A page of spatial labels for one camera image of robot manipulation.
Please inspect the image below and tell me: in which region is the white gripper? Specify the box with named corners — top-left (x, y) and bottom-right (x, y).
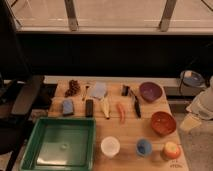
top-left (180, 113), bottom-right (202, 132)

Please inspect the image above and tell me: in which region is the blue sponge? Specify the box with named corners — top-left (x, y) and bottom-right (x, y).
top-left (62, 99), bottom-right (74, 115)

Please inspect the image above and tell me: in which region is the orange carrot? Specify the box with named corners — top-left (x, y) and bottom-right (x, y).
top-left (116, 103), bottom-right (125, 123)

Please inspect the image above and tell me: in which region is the yellow banana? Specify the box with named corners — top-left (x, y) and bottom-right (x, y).
top-left (100, 97), bottom-right (110, 119)

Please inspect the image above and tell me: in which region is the light blue cloth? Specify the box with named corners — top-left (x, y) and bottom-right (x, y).
top-left (90, 82), bottom-right (107, 99)

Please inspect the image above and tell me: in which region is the green plastic tray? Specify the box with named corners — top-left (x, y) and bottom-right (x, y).
top-left (19, 118), bottom-right (96, 171)

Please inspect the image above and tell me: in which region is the brown grape bunch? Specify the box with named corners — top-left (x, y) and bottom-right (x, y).
top-left (65, 80), bottom-right (80, 97)

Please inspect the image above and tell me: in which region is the black handled brush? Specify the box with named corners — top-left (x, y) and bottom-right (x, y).
top-left (130, 90), bottom-right (141, 118)

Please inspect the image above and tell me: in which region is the small black clip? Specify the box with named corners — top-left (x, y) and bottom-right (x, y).
top-left (121, 85), bottom-right (130, 96)

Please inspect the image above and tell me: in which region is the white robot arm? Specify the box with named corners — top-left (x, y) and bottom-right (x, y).
top-left (180, 76), bottom-right (213, 132)

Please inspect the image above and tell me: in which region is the white cup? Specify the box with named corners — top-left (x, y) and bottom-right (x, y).
top-left (101, 136), bottom-right (120, 158)

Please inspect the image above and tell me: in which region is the blue cup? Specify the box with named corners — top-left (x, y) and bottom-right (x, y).
top-left (136, 139), bottom-right (152, 157)

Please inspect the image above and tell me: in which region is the red bowl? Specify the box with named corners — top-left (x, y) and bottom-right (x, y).
top-left (150, 111), bottom-right (176, 136)

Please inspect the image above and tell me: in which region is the black rectangular block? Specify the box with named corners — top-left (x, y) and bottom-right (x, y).
top-left (85, 99), bottom-right (94, 117)

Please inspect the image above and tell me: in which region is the red yellow apple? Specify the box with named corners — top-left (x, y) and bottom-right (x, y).
top-left (162, 141), bottom-right (181, 160)

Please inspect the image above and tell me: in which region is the purple bowl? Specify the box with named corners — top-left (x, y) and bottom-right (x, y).
top-left (139, 82), bottom-right (162, 103)

